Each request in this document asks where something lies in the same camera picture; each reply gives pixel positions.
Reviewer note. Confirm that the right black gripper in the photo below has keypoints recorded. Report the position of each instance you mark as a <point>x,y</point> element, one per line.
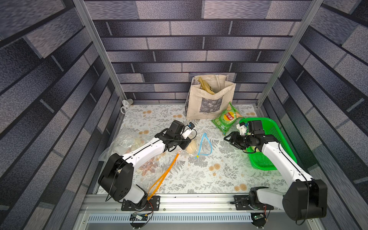
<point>237,139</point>

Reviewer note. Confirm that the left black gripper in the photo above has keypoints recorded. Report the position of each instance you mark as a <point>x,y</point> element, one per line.
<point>187,142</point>

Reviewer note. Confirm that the pale pear with stem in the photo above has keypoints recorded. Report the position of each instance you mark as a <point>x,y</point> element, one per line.
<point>191,149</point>

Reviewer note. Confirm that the clear bag of buns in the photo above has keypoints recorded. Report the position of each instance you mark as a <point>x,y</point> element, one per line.
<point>204,147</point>

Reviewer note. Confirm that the clear orange zip-top bag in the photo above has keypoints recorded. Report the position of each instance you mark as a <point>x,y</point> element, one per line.
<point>132,161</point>

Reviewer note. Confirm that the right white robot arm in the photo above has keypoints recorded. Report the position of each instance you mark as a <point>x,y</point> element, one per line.
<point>305,198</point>

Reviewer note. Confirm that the green chips bag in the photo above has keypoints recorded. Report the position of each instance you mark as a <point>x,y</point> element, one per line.
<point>227,118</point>

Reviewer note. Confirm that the beige canvas tote bag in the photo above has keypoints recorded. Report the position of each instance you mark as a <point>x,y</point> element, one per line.
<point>202,105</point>

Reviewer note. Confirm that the green plastic basket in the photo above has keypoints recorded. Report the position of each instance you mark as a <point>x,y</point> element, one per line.
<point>274,155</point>

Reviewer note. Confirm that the white cup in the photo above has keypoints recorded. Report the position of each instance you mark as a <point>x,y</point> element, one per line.
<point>126,104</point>

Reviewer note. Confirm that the yellow snack packet in tote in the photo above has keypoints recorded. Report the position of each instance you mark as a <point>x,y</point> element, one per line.
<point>205,86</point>

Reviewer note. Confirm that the right circuit board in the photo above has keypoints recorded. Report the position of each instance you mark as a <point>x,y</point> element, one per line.
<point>259,220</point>

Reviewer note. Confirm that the circuit board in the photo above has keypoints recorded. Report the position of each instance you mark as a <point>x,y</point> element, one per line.
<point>259,220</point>
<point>139,217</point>

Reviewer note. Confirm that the left circuit board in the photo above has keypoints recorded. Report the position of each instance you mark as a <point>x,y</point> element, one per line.
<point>139,217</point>

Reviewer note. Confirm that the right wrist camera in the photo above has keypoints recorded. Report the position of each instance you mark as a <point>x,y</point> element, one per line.
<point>242,128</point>

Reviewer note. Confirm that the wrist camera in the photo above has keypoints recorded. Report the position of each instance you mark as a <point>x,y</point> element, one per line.
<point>242,128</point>
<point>189,131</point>

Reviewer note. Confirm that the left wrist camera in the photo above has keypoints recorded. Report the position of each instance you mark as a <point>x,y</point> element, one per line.
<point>189,131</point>

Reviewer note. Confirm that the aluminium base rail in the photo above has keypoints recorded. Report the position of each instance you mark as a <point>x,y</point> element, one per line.
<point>175,208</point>

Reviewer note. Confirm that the right aluminium frame post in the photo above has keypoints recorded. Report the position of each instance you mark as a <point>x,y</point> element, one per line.
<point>308,17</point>

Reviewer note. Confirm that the aluminium frame post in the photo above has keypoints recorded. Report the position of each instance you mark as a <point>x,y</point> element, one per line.
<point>308,17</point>
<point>93,33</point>

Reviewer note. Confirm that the left aluminium frame post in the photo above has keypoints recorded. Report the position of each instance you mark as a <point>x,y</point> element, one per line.
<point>93,33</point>

